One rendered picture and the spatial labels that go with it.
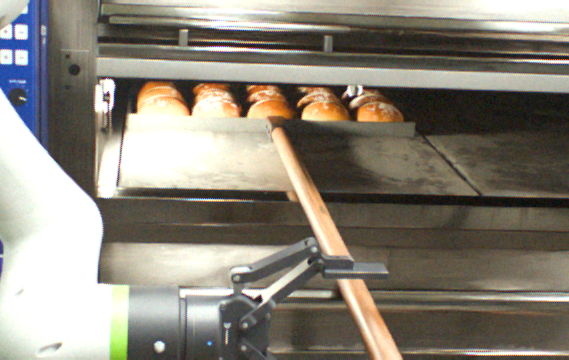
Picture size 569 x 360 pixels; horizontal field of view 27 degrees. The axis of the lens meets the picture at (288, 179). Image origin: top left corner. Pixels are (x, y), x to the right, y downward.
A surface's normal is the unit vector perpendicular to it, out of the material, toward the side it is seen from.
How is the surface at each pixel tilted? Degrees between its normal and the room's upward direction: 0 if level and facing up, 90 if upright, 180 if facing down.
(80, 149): 90
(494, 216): 90
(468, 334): 70
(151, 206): 90
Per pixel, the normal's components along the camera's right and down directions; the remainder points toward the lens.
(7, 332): -0.46, -0.02
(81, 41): 0.11, 0.26
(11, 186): 0.43, 0.59
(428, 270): 0.12, -0.08
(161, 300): 0.11, -0.75
